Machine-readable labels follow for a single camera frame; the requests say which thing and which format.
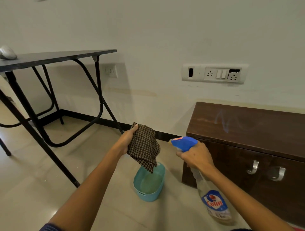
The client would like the person's right hand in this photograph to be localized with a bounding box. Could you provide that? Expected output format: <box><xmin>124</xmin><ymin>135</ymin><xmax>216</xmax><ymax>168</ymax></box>
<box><xmin>176</xmin><ymin>140</ymin><xmax>215</xmax><ymax>176</ymax></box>

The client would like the person's left hand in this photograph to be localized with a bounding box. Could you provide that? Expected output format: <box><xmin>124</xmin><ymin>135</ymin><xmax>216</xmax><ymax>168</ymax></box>
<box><xmin>115</xmin><ymin>124</ymin><xmax>139</xmax><ymax>156</ymax></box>

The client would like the brown checkered cloth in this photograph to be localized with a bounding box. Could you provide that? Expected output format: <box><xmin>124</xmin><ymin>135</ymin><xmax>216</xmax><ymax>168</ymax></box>
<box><xmin>127</xmin><ymin>122</ymin><xmax>161</xmax><ymax>174</ymax></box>

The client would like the clear spray bottle blue nozzle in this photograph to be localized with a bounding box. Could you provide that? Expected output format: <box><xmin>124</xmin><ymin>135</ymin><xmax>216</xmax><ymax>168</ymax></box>
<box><xmin>171</xmin><ymin>136</ymin><xmax>235</xmax><ymax>224</ymax></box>

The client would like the person's right forearm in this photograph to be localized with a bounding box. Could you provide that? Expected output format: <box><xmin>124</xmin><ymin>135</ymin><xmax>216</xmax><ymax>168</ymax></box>
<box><xmin>203</xmin><ymin>165</ymin><xmax>296</xmax><ymax>231</ymax></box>

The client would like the person's left forearm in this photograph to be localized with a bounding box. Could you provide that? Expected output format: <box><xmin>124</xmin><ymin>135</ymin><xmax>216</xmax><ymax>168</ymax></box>
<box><xmin>48</xmin><ymin>146</ymin><xmax>124</xmax><ymax>231</ymax></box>

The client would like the teal plastic basin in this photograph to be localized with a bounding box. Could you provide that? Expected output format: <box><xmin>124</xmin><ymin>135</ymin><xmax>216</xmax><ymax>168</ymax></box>
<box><xmin>133</xmin><ymin>162</ymin><xmax>166</xmax><ymax>202</ymax></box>

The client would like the dark brown wooden cabinet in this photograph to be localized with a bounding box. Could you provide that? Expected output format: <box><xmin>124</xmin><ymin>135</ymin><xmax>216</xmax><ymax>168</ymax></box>
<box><xmin>182</xmin><ymin>102</ymin><xmax>305</xmax><ymax>228</ymax></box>

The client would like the black folding table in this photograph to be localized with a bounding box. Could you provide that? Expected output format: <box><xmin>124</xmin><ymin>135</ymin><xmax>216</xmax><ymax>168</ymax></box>
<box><xmin>0</xmin><ymin>49</ymin><xmax>124</xmax><ymax>188</ymax></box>

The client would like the person's blue sleeve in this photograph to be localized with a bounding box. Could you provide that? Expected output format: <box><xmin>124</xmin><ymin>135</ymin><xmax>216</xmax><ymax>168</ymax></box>
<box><xmin>39</xmin><ymin>223</ymin><xmax>63</xmax><ymax>231</ymax></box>

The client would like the silver computer mouse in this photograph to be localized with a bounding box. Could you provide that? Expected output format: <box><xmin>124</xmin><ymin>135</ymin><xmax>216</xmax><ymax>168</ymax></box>
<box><xmin>0</xmin><ymin>46</ymin><xmax>18</xmax><ymax>60</ymax></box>

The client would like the small white wall socket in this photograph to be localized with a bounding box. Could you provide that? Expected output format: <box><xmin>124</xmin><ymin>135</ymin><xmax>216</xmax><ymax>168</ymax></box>
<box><xmin>105</xmin><ymin>64</ymin><xmax>118</xmax><ymax>78</ymax></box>

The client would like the silver cabinet handle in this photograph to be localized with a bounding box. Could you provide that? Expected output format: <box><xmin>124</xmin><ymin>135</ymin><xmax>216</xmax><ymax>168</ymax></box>
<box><xmin>247</xmin><ymin>160</ymin><xmax>259</xmax><ymax>175</ymax></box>
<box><xmin>270</xmin><ymin>167</ymin><xmax>286</xmax><ymax>182</ymax></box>

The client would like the white wall switchboard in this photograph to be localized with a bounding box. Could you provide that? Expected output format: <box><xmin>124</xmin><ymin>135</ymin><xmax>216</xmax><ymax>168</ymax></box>
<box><xmin>182</xmin><ymin>63</ymin><xmax>249</xmax><ymax>84</ymax></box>

